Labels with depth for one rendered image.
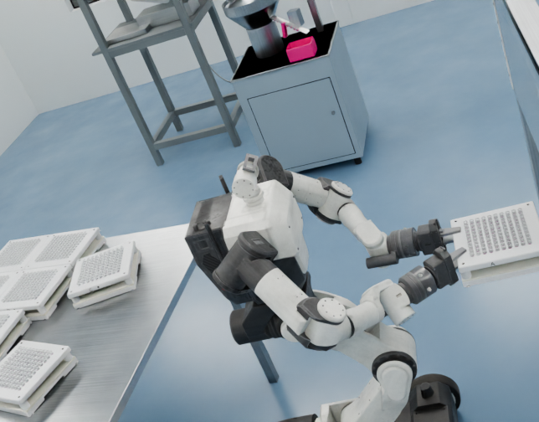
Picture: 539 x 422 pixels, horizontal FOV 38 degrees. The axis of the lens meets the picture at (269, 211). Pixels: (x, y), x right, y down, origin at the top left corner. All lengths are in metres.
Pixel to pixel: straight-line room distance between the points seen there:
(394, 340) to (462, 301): 1.13
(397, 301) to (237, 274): 0.45
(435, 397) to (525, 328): 0.65
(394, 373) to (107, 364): 0.92
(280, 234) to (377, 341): 0.52
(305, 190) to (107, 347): 0.85
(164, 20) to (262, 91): 1.25
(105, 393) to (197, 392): 1.25
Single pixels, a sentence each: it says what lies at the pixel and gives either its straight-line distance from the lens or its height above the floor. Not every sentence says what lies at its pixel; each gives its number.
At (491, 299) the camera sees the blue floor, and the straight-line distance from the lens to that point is 3.62.
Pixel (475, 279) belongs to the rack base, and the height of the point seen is 0.90.
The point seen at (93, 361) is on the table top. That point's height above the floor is 0.86.
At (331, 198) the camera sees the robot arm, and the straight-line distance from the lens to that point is 2.57.
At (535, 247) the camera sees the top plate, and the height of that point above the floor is 0.95.
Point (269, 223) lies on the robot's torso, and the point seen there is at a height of 1.24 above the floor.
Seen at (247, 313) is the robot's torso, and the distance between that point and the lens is 2.45.
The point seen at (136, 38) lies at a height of 0.97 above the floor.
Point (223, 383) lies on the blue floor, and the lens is 3.72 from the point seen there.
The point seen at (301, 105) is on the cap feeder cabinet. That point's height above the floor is 0.50.
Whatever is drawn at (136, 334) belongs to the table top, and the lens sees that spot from 2.71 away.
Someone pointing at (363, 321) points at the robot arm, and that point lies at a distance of 2.08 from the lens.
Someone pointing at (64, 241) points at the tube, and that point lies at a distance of 3.36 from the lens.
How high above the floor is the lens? 2.29
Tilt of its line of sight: 28 degrees down
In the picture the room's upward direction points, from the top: 23 degrees counter-clockwise
